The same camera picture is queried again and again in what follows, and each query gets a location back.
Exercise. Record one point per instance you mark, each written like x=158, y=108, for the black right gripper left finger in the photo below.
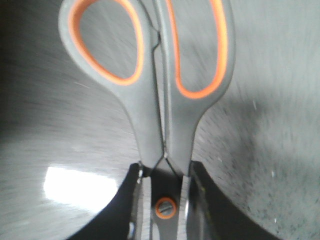
x=119, y=220

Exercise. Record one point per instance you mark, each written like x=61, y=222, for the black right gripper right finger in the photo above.
x=212, y=216

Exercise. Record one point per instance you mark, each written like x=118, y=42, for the grey orange scissors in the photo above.
x=163, y=113

